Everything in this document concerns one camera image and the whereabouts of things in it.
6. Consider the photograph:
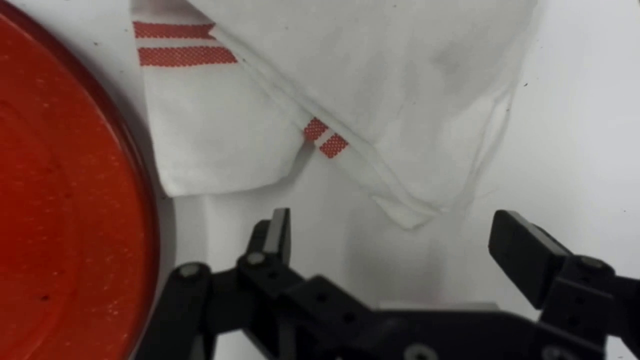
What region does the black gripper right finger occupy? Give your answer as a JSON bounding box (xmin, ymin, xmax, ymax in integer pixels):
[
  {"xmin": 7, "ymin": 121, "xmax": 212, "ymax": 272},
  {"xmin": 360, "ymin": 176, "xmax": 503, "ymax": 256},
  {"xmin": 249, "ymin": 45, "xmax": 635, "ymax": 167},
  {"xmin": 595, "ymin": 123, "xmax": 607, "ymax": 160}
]
[{"xmin": 487, "ymin": 208, "xmax": 640, "ymax": 360}]

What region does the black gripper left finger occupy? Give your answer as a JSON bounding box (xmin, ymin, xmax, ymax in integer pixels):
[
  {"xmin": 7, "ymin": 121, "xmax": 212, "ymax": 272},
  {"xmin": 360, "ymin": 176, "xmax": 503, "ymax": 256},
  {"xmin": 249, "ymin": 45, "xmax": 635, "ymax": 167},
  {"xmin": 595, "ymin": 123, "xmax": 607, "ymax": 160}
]
[{"xmin": 136, "ymin": 205, "xmax": 376, "ymax": 360}]

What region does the white towel with red stripes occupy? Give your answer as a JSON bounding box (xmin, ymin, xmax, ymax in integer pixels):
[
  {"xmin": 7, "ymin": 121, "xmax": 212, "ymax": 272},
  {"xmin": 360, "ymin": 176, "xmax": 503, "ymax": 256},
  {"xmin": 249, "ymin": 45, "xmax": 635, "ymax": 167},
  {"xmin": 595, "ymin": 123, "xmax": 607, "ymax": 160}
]
[{"xmin": 129, "ymin": 0, "xmax": 541, "ymax": 232}]

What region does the red plate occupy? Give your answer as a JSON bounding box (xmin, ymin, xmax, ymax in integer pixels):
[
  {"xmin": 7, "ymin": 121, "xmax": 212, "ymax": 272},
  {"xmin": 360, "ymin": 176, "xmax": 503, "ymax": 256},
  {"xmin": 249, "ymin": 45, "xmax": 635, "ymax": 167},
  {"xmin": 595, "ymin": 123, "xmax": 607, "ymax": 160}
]
[{"xmin": 0, "ymin": 2, "xmax": 162, "ymax": 360}]

